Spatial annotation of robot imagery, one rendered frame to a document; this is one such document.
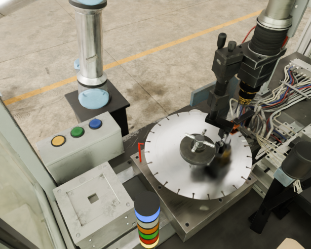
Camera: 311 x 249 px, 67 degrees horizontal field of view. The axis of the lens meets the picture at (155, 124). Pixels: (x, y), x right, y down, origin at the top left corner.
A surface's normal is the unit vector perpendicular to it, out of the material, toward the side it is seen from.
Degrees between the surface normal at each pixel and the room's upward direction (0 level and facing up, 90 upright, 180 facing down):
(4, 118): 90
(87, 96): 97
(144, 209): 0
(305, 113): 0
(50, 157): 0
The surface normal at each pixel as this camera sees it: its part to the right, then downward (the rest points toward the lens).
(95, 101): 0.25, 0.80
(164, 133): 0.00, -0.67
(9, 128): 0.56, 0.62
